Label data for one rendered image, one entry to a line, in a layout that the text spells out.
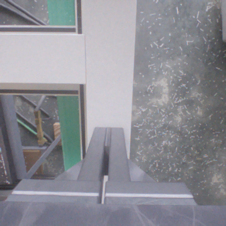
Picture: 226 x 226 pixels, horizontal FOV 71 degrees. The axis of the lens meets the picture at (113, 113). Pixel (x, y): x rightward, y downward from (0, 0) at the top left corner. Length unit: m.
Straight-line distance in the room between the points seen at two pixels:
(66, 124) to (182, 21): 1.06
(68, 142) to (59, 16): 0.17
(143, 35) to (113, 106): 0.98
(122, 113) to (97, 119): 0.03
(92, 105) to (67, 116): 0.09
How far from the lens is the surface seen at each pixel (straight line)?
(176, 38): 1.17
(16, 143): 0.69
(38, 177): 1.05
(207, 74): 1.25
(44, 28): 0.22
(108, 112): 0.15
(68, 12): 0.23
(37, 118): 0.96
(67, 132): 0.24
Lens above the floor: 1.08
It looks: 75 degrees down
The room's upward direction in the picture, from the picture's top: 178 degrees counter-clockwise
